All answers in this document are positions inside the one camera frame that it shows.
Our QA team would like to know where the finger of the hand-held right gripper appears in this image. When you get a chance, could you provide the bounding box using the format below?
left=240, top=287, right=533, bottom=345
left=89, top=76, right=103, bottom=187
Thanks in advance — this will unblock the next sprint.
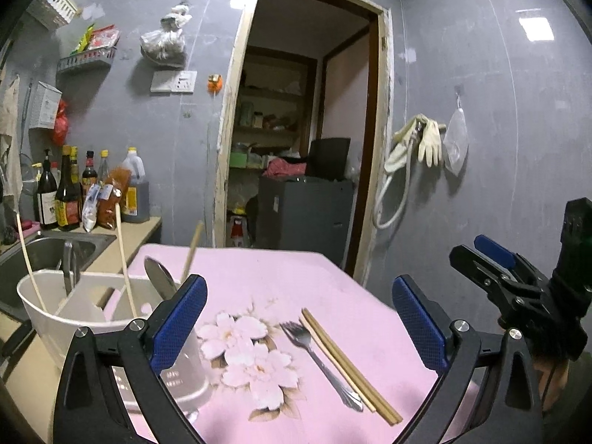
left=474, top=234, right=525, bottom=271
left=450, top=244, right=519, bottom=301

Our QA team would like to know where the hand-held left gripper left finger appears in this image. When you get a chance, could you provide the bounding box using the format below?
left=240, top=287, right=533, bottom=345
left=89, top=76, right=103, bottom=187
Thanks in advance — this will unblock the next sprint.
left=52, top=274, right=209, bottom=444

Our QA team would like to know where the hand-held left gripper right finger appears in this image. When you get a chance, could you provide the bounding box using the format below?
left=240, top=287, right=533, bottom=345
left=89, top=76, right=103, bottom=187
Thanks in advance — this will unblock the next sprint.
left=391, top=274, right=544, bottom=444

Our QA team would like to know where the steel spoon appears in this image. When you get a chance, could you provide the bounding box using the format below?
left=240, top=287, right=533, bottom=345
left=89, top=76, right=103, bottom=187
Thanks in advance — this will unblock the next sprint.
left=144, top=256, right=179, bottom=301

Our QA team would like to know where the brown wooden chopstick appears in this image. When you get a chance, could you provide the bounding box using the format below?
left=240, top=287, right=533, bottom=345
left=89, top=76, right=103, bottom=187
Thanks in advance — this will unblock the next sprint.
left=180, top=221, right=205, bottom=283
left=302, top=307, right=403, bottom=425

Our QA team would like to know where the steel fork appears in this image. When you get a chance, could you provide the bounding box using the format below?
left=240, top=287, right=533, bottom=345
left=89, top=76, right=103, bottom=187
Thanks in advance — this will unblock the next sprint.
left=61, top=239, right=77, bottom=294
left=280, top=321, right=364, bottom=413

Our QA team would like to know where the white plastic utensil basket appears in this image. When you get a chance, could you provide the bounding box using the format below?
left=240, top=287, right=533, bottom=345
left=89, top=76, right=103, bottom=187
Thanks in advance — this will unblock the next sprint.
left=17, top=272, right=214, bottom=414

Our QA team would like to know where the person's right forearm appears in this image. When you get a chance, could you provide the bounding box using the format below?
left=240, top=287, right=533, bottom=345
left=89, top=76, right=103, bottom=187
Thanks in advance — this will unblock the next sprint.
left=541, top=351, right=592, bottom=444

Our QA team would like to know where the person's right hand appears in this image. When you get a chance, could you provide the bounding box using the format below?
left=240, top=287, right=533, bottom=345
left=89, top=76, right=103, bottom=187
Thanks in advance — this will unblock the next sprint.
left=532, top=356, right=572, bottom=410

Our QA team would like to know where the pink floral tablecloth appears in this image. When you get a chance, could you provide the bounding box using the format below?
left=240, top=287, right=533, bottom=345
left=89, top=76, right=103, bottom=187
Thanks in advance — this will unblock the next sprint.
left=118, top=243, right=482, bottom=444

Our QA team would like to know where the red white container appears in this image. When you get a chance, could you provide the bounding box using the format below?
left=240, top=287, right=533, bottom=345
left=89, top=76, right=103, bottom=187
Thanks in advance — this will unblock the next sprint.
left=229, top=213, right=250, bottom=248

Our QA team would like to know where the small clear plastic bag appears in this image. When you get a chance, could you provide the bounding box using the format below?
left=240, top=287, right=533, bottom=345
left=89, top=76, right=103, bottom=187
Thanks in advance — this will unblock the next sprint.
left=443, top=92, right=469, bottom=176

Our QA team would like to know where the cream rubber glove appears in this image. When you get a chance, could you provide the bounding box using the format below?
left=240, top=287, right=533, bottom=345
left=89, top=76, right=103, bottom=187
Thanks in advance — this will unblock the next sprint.
left=384, top=113, right=424, bottom=174
left=417, top=118, right=445, bottom=167

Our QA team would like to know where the brown snack bag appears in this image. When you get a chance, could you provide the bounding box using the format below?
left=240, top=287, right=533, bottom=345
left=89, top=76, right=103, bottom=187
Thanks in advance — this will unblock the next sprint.
left=95, top=166, right=132, bottom=231

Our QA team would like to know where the cooking oil jug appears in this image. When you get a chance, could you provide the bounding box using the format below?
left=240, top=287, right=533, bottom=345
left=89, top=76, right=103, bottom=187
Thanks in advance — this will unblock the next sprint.
left=121, top=147, right=151, bottom=223

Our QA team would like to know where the blue white snack bag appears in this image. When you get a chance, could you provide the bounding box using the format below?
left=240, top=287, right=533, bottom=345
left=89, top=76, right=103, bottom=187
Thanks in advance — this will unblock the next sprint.
left=82, top=182, right=102, bottom=233

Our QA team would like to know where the steel kitchen sink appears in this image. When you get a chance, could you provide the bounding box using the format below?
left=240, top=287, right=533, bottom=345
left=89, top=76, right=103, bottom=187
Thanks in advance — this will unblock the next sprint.
left=0, top=233, right=116, bottom=322

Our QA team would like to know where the grey cabinet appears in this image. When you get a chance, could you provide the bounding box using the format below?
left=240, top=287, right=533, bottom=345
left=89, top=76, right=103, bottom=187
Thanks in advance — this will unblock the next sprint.
left=256, top=176, right=354, bottom=269

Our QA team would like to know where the dark bottle yellow label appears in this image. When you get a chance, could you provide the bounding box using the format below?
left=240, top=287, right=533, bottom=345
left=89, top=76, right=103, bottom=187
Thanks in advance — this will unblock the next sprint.
left=54, top=145, right=83, bottom=232

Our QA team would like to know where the clear bottle yellow cap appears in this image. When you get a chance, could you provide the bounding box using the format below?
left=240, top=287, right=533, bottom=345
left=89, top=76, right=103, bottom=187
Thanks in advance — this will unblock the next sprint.
left=97, top=149, right=112, bottom=186

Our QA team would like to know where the dark bottle red label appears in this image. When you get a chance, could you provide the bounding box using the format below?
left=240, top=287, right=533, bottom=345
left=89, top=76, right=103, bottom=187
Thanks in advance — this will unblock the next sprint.
left=82, top=150, right=98, bottom=195

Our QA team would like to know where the black monitor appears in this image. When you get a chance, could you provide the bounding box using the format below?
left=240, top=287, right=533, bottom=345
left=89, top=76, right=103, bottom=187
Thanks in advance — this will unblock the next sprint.
left=307, top=137, right=351, bottom=181

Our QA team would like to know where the dark bottle white label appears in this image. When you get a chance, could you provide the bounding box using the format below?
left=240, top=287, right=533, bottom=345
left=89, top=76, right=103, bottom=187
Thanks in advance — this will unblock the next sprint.
left=36, top=149, right=58, bottom=229

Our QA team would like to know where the red cloth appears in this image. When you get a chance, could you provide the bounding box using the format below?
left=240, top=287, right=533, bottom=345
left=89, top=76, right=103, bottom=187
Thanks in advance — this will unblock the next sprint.
left=263, top=157, right=308, bottom=179

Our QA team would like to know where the wooden shelf unit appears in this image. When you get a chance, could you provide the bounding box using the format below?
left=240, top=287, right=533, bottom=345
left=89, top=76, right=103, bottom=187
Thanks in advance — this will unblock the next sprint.
left=229, top=53, right=320, bottom=172

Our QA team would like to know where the white hanging dishcloth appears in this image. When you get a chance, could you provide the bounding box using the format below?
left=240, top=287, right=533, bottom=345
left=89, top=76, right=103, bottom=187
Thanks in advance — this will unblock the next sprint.
left=0, top=134, right=24, bottom=204

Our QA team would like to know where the red plastic bag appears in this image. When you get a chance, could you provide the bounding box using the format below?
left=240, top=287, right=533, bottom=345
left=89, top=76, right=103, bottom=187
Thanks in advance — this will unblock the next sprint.
left=52, top=99, right=70, bottom=146

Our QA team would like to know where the beige hanging cloth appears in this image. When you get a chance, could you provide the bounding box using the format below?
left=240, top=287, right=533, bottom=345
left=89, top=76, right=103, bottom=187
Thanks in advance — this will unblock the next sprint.
left=0, top=76, right=20, bottom=137

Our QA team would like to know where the clear hanging plastic bag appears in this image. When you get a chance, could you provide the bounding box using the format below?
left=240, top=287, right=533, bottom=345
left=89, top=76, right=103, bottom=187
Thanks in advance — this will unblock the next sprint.
left=140, top=0, right=192, bottom=68

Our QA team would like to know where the red seasoning packet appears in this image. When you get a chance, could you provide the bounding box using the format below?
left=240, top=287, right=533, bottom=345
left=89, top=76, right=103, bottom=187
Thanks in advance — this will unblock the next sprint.
left=88, top=25, right=120, bottom=51

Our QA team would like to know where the green seasoning packet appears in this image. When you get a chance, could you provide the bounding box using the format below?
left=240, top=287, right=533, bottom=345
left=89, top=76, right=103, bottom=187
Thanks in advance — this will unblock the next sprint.
left=69, top=23, right=95, bottom=55

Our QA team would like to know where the white flexible hose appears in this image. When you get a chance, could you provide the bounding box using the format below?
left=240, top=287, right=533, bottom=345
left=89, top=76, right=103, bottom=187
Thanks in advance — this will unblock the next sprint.
left=372, top=139, right=414, bottom=231

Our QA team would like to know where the wooden door frame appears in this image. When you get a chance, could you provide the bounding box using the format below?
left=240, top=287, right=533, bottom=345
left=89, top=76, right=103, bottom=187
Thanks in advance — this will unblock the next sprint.
left=213, top=0, right=394, bottom=287

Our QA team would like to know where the white wall switch outlet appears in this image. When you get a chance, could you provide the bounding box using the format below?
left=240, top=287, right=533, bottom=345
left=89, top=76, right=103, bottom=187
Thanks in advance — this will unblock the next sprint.
left=151, top=70, right=198, bottom=94

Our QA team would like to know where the white wall holder box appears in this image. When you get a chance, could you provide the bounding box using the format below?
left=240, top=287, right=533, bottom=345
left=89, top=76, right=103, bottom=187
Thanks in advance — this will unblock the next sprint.
left=28, top=81, right=63, bottom=130

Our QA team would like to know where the grey wall shelf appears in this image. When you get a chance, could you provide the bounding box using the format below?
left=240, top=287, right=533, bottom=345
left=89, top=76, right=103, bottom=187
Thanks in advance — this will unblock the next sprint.
left=57, top=47, right=116, bottom=74

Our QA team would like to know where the white slotted wall basket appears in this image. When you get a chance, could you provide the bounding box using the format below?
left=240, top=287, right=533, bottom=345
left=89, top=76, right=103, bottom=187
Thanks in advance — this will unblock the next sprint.
left=27, top=0, right=81, bottom=31

